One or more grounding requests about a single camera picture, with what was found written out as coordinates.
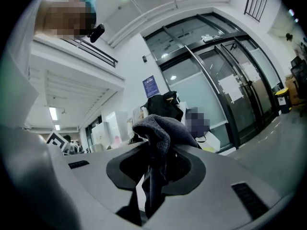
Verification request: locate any black coat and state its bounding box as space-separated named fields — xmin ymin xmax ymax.
xmin=146 ymin=91 xmax=184 ymax=123

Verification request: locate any black office chair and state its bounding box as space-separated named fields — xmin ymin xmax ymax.
xmin=290 ymin=57 xmax=307 ymax=93

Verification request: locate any black framed glass door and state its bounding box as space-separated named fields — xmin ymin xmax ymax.
xmin=143 ymin=13 xmax=286 ymax=150

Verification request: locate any white paper notice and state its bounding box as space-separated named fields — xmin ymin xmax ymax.
xmin=218 ymin=74 xmax=243 ymax=104
xmin=241 ymin=62 xmax=261 ymax=82

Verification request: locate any person's white shirt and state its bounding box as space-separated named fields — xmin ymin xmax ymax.
xmin=0 ymin=0 xmax=80 ymax=227

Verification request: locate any person's head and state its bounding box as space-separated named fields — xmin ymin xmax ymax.
xmin=35 ymin=0 xmax=98 ymax=40

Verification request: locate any dark grey cloth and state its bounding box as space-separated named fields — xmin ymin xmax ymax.
xmin=131 ymin=114 xmax=200 ymax=219

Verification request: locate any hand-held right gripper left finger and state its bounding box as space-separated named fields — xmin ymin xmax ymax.
xmin=62 ymin=141 xmax=151 ymax=227

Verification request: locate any black balcony railing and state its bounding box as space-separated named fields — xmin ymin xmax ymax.
xmin=244 ymin=0 xmax=271 ymax=23
xmin=64 ymin=38 xmax=118 ymax=69

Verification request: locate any yellow lidded trash bin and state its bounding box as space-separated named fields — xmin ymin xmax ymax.
xmin=274 ymin=87 xmax=293 ymax=114

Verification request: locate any black head-worn camera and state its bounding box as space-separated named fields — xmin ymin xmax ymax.
xmin=87 ymin=23 xmax=106 ymax=44

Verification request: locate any blue wall poster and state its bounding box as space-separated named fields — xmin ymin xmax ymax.
xmin=142 ymin=75 xmax=160 ymax=99

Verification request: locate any brown cardboard box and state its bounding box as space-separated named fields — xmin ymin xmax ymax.
xmin=285 ymin=75 xmax=303 ymax=105

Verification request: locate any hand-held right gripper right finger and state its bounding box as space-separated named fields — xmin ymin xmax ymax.
xmin=145 ymin=144 xmax=291 ymax=230

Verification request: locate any white coat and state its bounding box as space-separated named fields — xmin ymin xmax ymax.
xmin=133 ymin=105 xmax=148 ymax=124

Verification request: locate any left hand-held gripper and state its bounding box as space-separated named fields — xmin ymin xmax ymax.
xmin=45 ymin=131 xmax=68 ymax=153

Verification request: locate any white paper bag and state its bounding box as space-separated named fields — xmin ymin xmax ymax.
xmin=197 ymin=130 xmax=221 ymax=154

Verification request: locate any white cabinet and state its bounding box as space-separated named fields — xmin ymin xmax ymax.
xmin=92 ymin=121 xmax=131 ymax=153

